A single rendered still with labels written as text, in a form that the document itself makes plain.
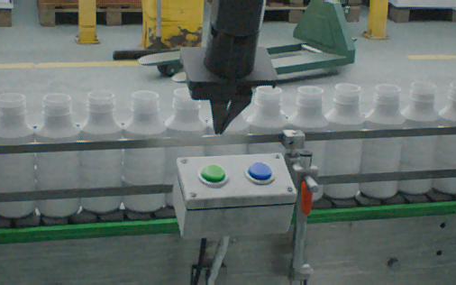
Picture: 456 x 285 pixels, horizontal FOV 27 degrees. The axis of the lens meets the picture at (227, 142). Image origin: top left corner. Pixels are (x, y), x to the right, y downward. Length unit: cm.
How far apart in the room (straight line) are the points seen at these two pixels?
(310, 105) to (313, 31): 465
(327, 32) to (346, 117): 451
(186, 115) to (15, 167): 24
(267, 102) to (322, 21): 459
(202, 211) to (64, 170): 23
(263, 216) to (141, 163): 21
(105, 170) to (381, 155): 40
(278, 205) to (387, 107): 29
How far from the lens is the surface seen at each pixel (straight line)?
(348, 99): 139
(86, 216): 134
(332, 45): 587
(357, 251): 144
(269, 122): 135
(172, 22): 594
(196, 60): 109
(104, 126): 130
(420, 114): 144
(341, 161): 141
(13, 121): 130
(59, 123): 129
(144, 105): 130
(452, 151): 147
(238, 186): 118
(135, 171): 132
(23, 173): 132
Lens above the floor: 156
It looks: 20 degrees down
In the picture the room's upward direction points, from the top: 3 degrees clockwise
